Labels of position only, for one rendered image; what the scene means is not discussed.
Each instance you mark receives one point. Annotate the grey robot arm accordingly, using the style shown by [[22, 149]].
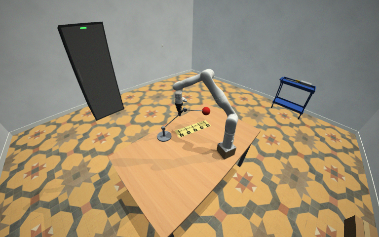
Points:
[[218, 95]]

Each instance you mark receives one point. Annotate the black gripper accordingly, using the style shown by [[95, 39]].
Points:
[[179, 108]]

